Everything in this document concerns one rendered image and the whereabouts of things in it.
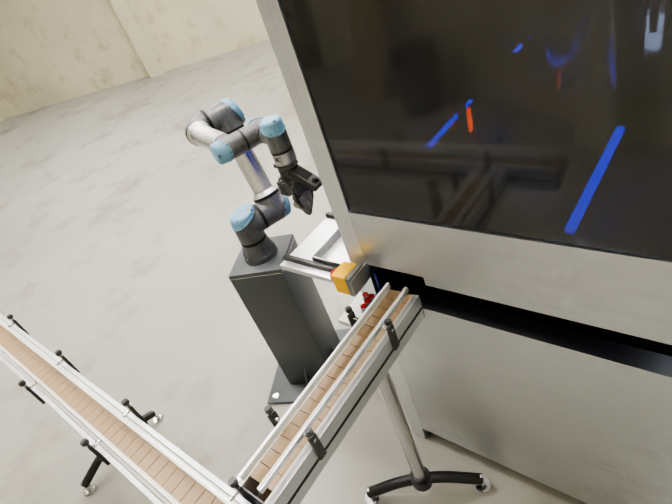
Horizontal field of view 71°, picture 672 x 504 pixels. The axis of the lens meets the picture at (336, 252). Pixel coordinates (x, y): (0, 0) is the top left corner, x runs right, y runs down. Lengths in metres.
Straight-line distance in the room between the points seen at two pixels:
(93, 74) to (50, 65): 1.00
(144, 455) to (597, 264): 1.19
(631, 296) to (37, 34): 12.68
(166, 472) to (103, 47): 11.36
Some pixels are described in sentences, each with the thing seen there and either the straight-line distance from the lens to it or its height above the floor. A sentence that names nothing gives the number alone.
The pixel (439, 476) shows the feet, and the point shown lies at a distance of 2.00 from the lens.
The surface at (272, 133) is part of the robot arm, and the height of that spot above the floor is 1.40.
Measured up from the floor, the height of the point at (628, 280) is 1.15.
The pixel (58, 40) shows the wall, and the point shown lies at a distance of 12.82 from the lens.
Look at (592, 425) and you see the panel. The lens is 1.56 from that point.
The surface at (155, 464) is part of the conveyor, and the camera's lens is 1.40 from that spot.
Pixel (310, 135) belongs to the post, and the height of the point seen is 1.45.
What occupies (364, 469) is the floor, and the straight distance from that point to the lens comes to 2.22.
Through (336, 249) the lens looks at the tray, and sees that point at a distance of 1.78.
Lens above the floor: 1.91
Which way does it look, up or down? 35 degrees down
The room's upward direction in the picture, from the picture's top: 21 degrees counter-clockwise
